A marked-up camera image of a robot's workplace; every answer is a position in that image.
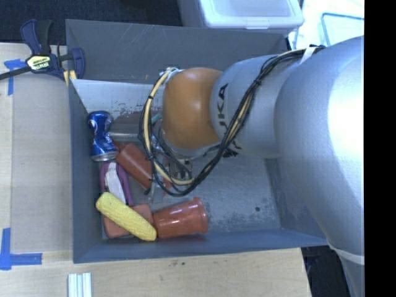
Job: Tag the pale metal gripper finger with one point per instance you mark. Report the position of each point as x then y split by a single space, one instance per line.
157 194

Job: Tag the orange-brown plastic cup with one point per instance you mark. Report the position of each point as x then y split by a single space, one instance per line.
181 219

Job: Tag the red-brown flat block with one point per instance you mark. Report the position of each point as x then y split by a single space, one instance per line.
134 162
113 230

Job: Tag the yellow toy corn cob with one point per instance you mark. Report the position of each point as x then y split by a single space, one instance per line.
123 216

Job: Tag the purple and white packet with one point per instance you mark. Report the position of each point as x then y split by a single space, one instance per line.
115 182

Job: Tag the grey metal bin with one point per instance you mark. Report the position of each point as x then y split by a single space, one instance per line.
235 203

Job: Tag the crushed blue drink can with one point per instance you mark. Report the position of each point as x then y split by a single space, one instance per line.
100 135

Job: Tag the pale wood board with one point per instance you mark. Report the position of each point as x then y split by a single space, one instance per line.
40 166

